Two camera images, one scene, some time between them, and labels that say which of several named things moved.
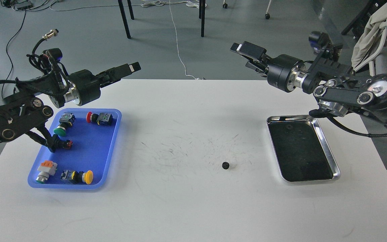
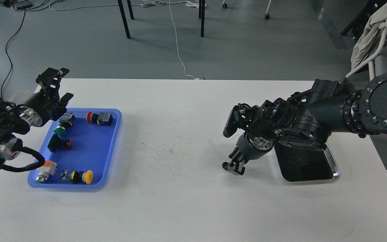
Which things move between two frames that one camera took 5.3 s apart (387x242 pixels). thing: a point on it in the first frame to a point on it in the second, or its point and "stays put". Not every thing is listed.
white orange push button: x=47 y=168 stays put
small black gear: x=225 y=165 stays put
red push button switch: x=103 y=118 stays put
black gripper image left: x=84 y=86 to x=41 y=107
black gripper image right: x=284 y=72 to x=250 y=146
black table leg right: x=202 y=12 stays put
